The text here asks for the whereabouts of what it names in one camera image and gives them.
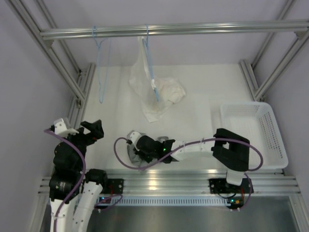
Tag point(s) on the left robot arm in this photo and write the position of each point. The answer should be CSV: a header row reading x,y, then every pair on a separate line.
x,y
74,190

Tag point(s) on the aluminium frame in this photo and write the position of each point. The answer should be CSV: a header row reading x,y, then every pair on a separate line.
x,y
45,38

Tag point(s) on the light blue wire hanger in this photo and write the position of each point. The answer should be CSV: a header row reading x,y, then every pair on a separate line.
x,y
104,47

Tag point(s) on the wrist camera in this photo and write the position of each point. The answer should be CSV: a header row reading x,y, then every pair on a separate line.
x,y
62,128
133,137

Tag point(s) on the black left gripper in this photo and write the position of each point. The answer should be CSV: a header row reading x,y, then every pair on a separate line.
x,y
96,131

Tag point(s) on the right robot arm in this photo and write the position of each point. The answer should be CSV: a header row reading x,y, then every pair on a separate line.
x,y
228,148

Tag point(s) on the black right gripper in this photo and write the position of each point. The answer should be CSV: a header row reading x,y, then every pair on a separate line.
x,y
141,152

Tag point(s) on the white slotted cable duct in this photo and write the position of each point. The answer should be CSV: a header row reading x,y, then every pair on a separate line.
x,y
164,201

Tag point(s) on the white hanging garment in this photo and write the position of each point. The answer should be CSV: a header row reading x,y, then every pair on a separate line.
x,y
140,80

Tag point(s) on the grey tank top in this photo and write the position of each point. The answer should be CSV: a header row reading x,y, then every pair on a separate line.
x,y
136,160

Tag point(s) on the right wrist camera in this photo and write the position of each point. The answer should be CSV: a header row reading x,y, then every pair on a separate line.
x,y
133,137

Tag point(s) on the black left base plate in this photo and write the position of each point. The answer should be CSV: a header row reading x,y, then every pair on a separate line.
x,y
115,186

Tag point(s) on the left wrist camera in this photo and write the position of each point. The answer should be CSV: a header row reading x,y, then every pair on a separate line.
x,y
62,128

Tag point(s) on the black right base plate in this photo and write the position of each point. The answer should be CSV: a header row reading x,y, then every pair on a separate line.
x,y
220,186

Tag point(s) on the white plastic basket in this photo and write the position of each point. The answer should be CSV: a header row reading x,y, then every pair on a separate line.
x,y
256,122

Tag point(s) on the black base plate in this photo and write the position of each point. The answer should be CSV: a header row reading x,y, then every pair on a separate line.
x,y
115,186
220,186

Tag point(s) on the light blue hanger with garment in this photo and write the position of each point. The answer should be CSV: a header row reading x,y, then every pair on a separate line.
x,y
149,62

